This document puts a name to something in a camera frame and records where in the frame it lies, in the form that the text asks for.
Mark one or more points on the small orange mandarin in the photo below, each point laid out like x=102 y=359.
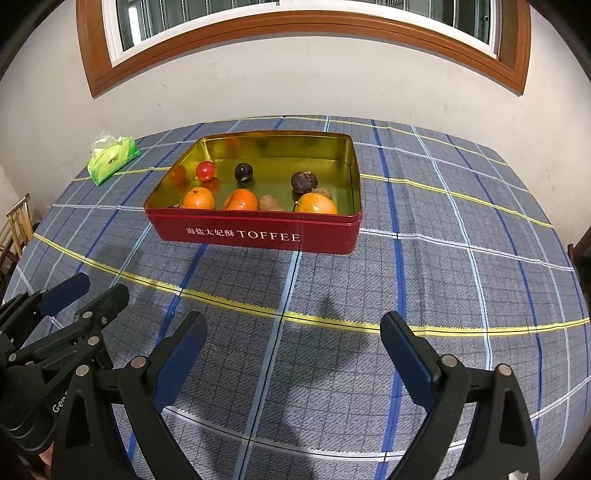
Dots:
x=199 y=199

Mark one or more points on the dark purple plum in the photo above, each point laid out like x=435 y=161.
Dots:
x=243 y=172

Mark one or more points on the red and gold tin box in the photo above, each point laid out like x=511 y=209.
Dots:
x=258 y=235

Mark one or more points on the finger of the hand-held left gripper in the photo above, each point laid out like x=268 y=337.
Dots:
x=108 y=304
x=64 y=293

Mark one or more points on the dark wrinkled passion fruit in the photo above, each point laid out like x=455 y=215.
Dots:
x=303 y=181

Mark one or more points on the dark wooden furniture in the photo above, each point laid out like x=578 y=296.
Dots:
x=582 y=267

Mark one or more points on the brown framed window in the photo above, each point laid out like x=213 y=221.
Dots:
x=92 y=46

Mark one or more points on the red tomato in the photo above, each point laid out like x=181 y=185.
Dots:
x=206 y=170

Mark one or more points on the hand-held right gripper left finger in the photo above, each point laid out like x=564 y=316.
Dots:
x=180 y=360

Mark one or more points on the green tissue pack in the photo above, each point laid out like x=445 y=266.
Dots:
x=113 y=159

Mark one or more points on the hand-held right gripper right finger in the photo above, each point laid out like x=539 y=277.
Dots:
x=406 y=360

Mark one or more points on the light wooden chair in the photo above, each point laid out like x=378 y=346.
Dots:
x=18 y=217

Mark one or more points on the large orange mandarin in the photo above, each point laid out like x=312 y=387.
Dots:
x=316 y=204

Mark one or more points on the blue plaid tablecloth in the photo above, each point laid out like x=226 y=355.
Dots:
x=415 y=277

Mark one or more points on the medium orange mandarin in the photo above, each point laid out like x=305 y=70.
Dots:
x=240 y=200

